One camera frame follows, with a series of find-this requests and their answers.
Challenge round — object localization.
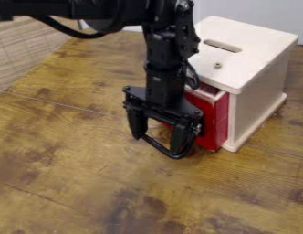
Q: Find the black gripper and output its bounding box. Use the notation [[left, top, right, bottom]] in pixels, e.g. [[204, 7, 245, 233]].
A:
[[123, 61, 203, 155]]

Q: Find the black metal drawer handle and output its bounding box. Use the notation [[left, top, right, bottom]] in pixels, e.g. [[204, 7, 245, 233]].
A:
[[143, 126, 197, 159]]

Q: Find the red drawer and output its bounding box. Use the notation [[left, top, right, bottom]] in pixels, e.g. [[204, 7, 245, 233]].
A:
[[157, 81, 231, 152]]

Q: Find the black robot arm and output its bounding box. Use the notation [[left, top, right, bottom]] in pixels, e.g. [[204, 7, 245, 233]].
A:
[[0, 0, 204, 159]]

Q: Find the white wooden box cabinet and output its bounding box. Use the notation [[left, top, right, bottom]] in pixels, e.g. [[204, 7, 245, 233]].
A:
[[189, 16, 297, 152]]

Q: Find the woven mat at left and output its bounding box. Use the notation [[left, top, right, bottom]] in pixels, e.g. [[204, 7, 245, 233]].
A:
[[0, 16, 71, 92]]

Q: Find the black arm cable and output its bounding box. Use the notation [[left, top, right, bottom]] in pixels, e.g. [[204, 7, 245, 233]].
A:
[[31, 15, 127, 39]]

